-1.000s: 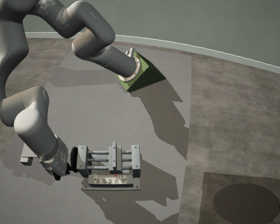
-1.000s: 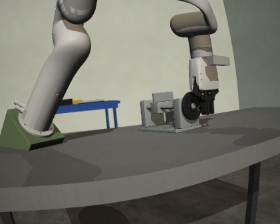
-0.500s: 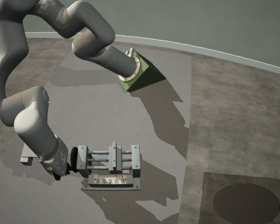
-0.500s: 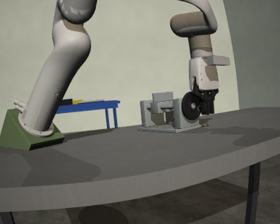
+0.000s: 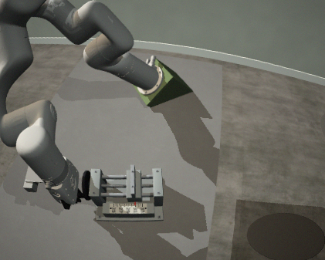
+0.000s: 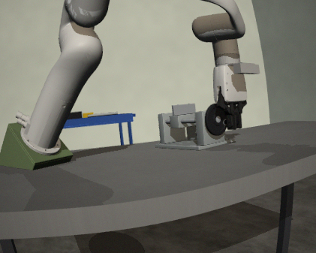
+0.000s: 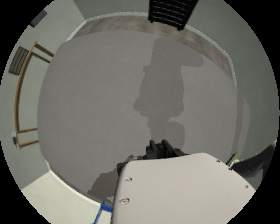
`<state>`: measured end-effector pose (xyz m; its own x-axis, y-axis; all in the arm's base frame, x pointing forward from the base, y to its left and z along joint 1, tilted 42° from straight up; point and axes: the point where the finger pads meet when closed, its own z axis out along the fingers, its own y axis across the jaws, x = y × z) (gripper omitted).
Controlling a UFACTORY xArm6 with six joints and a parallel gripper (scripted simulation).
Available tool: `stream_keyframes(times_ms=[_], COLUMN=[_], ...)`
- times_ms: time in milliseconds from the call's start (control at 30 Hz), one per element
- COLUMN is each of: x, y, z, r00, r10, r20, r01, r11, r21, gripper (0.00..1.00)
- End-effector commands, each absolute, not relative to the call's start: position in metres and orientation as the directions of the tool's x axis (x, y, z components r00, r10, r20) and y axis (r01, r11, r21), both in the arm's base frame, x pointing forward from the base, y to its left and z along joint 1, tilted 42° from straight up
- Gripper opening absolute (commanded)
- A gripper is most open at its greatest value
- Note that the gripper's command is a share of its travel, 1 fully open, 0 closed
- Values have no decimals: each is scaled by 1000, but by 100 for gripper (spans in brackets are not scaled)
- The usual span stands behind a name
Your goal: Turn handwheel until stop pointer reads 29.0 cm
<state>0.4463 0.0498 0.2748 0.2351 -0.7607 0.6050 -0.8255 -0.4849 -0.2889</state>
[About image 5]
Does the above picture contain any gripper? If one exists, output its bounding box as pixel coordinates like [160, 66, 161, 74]
[48, 157, 82, 210]

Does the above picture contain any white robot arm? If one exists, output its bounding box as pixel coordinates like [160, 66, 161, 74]
[0, 0, 164, 192]

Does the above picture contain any grey clamp slide with handwheel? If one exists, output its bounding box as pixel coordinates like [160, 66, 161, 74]
[77, 165, 164, 221]

